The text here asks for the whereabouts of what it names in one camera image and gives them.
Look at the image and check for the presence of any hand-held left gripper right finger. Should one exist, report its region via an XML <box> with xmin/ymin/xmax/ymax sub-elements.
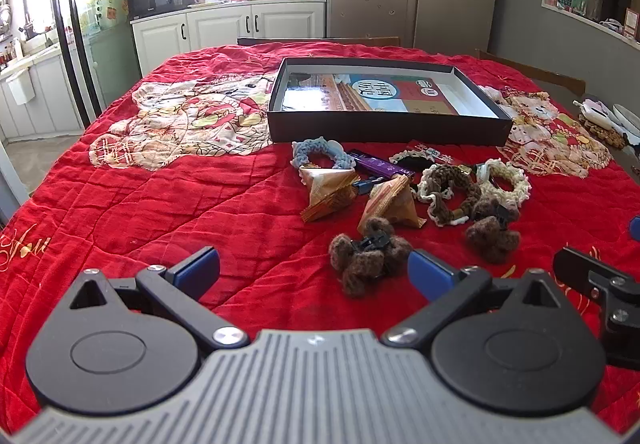
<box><xmin>380</xmin><ymin>249</ymin><xmax>566</xmax><ymax>351</ymax></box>

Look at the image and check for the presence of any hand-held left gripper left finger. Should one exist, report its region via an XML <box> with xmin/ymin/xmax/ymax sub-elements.
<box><xmin>67</xmin><ymin>246</ymin><xmax>251</xmax><ymax>351</ymax></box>

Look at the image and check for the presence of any brown fuzzy hair clip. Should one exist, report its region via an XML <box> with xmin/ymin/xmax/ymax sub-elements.
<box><xmin>466</xmin><ymin>198</ymin><xmax>522</xmax><ymax>265</ymax></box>
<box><xmin>328</xmin><ymin>217</ymin><xmax>413</xmax><ymax>297</ymax></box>

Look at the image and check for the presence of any tan pyramid packet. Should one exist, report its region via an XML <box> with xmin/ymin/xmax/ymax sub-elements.
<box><xmin>357</xmin><ymin>175</ymin><xmax>426</xmax><ymax>234</ymax></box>
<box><xmin>300</xmin><ymin>166</ymin><xmax>358</xmax><ymax>223</ymax></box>

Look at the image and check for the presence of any brown and cream scrunchie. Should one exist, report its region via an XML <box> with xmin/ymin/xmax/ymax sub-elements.
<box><xmin>417</xmin><ymin>164</ymin><xmax>483</xmax><ymax>227</ymax></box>

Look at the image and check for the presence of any blue binder clip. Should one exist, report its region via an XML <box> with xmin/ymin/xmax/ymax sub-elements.
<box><xmin>352</xmin><ymin>176</ymin><xmax>386</xmax><ymax>195</ymax></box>

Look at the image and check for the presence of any black scrunchie with white trim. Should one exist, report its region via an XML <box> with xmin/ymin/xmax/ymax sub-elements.
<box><xmin>390</xmin><ymin>149</ymin><xmax>441</xmax><ymax>173</ymax></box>

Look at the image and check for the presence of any cream crocheted scrunchie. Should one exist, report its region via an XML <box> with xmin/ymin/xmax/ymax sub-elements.
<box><xmin>477</xmin><ymin>159</ymin><xmax>531</xmax><ymax>210</ymax></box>

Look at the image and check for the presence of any black cardboard box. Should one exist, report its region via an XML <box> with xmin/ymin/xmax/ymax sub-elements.
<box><xmin>266</xmin><ymin>56</ymin><xmax>514</xmax><ymax>147</ymax></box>

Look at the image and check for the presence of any blue crocheted scrunchie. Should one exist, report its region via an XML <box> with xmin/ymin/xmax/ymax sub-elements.
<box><xmin>292</xmin><ymin>138</ymin><xmax>356</xmax><ymax>170</ymax></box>

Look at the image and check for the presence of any red printed blanket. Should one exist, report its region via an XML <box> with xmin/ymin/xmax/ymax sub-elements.
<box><xmin>0</xmin><ymin>41</ymin><xmax>640</xmax><ymax>425</ymax></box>

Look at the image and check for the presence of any brown woven coaster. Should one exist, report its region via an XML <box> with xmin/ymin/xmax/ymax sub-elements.
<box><xmin>579</xmin><ymin>114</ymin><xmax>628</xmax><ymax>150</ymax></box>

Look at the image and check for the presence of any white plate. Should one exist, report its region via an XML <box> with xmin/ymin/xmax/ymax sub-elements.
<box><xmin>612</xmin><ymin>104</ymin><xmax>640</xmax><ymax>145</ymax></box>

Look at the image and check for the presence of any white kitchen cabinet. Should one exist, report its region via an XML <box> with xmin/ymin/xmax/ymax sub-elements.
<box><xmin>131</xmin><ymin>0</ymin><xmax>328</xmax><ymax>75</ymax></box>

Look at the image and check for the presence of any dark wooden chair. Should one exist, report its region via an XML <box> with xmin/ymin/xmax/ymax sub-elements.
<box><xmin>237</xmin><ymin>37</ymin><xmax>401</xmax><ymax>47</ymax></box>

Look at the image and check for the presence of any white hanging bin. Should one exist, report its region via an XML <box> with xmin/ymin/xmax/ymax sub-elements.
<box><xmin>5</xmin><ymin>69</ymin><xmax>37</xmax><ymax>106</ymax></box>

